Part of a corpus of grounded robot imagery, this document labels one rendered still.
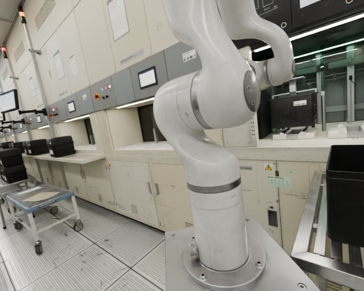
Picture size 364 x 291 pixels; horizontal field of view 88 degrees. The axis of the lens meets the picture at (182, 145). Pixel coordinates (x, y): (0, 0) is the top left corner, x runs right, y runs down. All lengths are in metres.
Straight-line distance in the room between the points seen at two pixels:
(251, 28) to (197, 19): 0.25
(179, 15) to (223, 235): 0.42
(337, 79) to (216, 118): 1.65
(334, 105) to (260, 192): 1.04
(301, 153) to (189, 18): 0.86
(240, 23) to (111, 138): 1.79
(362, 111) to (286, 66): 1.38
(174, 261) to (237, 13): 0.64
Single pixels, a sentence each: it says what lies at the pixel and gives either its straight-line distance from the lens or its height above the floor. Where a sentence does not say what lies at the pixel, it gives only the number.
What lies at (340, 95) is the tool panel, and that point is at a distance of 1.93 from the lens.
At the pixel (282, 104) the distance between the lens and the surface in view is 1.26.
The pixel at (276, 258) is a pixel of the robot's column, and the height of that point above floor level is 0.76.
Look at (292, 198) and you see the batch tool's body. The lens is 1.17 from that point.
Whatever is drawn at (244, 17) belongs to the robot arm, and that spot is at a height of 1.33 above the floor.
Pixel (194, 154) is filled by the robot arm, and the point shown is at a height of 1.02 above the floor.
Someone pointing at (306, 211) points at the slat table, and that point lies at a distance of 0.71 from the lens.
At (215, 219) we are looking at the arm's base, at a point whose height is 0.89.
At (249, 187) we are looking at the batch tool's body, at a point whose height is 0.62.
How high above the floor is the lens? 1.10
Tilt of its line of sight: 9 degrees down
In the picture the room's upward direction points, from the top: 9 degrees counter-clockwise
